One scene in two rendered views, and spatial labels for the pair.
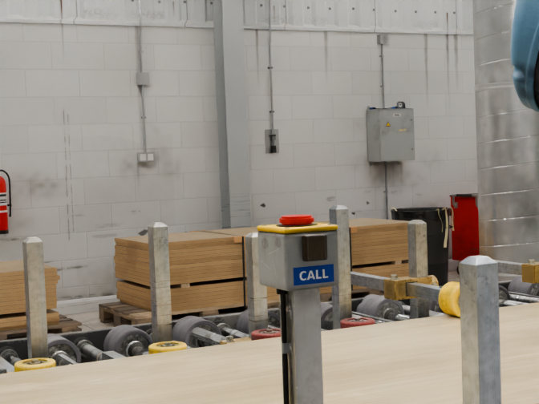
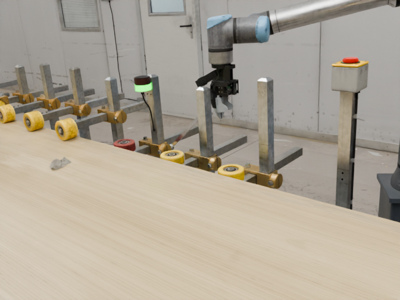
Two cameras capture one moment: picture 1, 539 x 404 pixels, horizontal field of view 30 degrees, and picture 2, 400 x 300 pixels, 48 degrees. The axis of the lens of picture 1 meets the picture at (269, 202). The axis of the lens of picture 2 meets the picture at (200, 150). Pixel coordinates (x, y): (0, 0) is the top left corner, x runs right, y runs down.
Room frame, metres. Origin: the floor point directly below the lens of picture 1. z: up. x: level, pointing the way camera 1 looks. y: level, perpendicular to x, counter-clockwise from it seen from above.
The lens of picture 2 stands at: (1.93, 0.90, 1.42)
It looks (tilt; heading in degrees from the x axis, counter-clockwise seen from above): 20 degrees down; 249
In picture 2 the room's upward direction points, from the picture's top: 4 degrees counter-clockwise
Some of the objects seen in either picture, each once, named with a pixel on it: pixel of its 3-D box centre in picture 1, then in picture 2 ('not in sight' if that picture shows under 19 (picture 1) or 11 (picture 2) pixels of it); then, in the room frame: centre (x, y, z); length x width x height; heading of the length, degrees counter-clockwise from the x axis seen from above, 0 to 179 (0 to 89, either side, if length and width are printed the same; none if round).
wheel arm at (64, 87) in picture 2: not in sight; (38, 93); (1.88, -1.68, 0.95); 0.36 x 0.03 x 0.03; 27
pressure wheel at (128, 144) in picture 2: not in sight; (125, 155); (1.64, -0.68, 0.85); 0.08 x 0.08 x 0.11
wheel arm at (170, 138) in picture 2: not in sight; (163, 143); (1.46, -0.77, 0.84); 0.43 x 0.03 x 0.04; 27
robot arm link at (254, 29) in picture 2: not in sight; (252, 29); (1.15, -0.56, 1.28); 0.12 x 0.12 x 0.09; 58
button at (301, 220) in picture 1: (297, 223); (350, 61); (1.15, -0.03, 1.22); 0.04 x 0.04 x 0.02
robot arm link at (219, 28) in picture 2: not in sight; (220, 33); (1.26, -0.61, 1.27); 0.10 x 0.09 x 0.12; 148
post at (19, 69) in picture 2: not in sight; (28, 110); (1.95, -1.60, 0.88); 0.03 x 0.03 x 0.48; 27
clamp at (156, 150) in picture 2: not in sight; (154, 147); (1.51, -0.73, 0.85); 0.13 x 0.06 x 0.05; 117
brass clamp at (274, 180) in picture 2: not in sight; (261, 177); (1.28, -0.28, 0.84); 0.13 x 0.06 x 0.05; 117
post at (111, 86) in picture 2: not in sight; (117, 133); (1.61, -0.93, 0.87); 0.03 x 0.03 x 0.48; 27
